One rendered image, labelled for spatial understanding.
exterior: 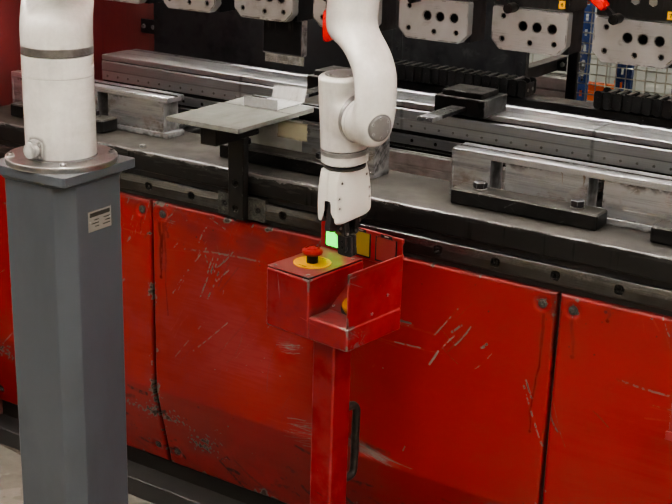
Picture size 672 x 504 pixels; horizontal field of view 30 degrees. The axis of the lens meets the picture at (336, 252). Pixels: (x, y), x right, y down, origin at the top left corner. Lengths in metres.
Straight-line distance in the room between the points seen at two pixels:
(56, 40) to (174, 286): 0.87
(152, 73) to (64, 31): 1.14
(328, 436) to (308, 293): 0.31
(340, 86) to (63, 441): 0.79
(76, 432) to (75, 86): 0.61
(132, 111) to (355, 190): 0.88
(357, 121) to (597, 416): 0.72
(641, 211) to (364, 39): 0.61
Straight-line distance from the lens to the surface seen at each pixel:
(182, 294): 2.81
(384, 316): 2.33
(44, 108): 2.14
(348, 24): 2.11
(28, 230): 2.19
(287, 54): 2.67
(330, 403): 2.40
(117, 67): 3.32
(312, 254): 2.33
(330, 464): 2.46
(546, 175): 2.40
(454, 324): 2.43
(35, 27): 2.12
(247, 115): 2.56
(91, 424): 2.30
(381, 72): 2.08
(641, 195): 2.34
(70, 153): 2.15
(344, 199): 2.19
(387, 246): 2.34
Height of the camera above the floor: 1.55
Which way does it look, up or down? 18 degrees down
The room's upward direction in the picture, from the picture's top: 2 degrees clockwise
